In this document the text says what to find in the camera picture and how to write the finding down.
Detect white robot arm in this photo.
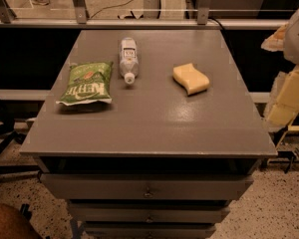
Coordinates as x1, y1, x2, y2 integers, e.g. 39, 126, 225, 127
261, 8, 299, 65

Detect yellow curved sponge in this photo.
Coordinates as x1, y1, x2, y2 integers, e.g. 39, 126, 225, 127
172, 63, 210, 96

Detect grey drawer cabinet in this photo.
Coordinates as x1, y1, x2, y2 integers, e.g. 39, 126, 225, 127
19, 29, 279, 239

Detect clear plastic water bottle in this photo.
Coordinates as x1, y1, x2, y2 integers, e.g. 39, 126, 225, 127
119, 38, 139, 85

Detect green chip bag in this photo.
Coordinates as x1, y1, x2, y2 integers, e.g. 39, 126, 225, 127
57, 62, 113, 106

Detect top grey drawer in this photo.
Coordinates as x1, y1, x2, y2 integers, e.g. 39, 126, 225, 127
41, 174, 253, 200

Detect grey drawer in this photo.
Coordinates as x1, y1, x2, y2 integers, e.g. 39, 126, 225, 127
41, 174, 253, 200
69, 202, 230, 223
84, 223, 215, 239

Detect middle grey drawer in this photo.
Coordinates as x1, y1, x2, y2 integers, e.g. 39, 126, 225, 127
69, 202, 230, 223

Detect bottom grey drawer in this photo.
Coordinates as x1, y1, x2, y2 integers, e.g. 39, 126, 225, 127
84, 223, 215, 239

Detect yellow foam padding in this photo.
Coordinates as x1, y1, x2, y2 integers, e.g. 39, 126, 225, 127
264, 65, 299, 126

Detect grey metal railing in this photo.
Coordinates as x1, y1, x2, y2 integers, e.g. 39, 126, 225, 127
0, 0, 287, 30

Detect brown object bottom left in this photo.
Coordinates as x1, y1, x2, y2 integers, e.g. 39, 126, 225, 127
0, 203, 43, 239

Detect black floor cable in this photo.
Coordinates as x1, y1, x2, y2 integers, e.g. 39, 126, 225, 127
89, 0, 146, 20

